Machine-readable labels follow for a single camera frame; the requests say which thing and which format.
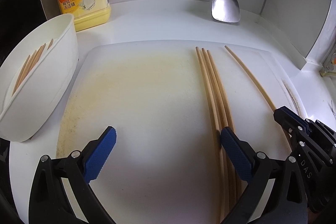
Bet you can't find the wooden chopstick three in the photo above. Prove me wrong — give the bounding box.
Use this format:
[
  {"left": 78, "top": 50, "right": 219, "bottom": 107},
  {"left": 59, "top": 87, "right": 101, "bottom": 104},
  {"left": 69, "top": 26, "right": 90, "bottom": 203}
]
[{"left": 19, "top": 46, "right": 43, "bottom": 84}]

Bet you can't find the wooden chopstick nine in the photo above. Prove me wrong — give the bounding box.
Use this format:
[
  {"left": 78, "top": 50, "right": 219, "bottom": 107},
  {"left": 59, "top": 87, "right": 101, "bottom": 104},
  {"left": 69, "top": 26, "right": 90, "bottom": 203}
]
[{"left": 224, "top": 46, "right": 294, "bottom": 150}]

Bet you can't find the wooden chopstick seven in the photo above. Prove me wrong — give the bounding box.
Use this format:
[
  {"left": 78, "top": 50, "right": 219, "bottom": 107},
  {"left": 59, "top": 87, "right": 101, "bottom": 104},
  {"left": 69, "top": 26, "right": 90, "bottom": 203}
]
[{"left": 200, "top": 48, "right": 235, "bottom": 219}]

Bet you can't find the wooden chopstick one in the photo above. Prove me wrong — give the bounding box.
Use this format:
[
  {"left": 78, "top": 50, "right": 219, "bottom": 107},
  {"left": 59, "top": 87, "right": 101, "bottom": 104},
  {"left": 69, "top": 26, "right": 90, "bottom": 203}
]
[{"left": 12, "top": 55, "right": 30, "bottom": 95}]

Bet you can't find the steel spatula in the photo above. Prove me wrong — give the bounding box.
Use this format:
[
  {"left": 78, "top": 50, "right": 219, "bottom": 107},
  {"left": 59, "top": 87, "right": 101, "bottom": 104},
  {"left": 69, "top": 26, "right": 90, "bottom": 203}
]
[{"left": 211, "top": 0, "right": 240, "bottom": 23}]

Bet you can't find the wooden chopstick five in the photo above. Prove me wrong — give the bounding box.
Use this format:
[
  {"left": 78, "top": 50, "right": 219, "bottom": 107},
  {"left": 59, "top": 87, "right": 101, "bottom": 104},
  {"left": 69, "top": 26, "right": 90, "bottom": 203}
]
[{"left": 47, "top": 39, "right": 54, "bottom": 50}]

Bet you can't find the wooden chopstick four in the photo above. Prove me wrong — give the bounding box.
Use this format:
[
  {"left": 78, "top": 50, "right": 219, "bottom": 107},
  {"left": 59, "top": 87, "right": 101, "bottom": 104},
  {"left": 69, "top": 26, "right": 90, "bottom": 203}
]
[{"left": 27, "top": 43, "right": 46, "bottom": 73}]

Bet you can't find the wooden chopstick six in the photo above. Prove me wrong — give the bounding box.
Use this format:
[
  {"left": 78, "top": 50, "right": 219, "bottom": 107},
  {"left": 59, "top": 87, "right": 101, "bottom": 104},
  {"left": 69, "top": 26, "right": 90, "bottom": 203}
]
[{"left": 195, "top": 47, "right": 224, "bottom": 223}]

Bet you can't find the white round plastic basin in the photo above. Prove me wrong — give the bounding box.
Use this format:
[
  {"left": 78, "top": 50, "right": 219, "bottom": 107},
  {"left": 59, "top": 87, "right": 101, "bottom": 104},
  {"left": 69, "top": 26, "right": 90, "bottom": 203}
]
[{"left": 1, "top": 14, "right": 79, "bottom": 142}]

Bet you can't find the white cutting board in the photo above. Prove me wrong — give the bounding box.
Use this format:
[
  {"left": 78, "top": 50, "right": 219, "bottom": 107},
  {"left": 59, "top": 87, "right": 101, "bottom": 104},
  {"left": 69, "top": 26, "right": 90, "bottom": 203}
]
[{"left": 56, "top": 40, "right": 302, "bottom": 223}]

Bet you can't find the wooden chopstick eight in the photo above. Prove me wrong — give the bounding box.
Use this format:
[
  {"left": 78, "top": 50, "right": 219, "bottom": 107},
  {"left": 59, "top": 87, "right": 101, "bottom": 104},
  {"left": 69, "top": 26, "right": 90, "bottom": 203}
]
[{"left": 206, "top": 50, "right": 242, "bottom": 203}]

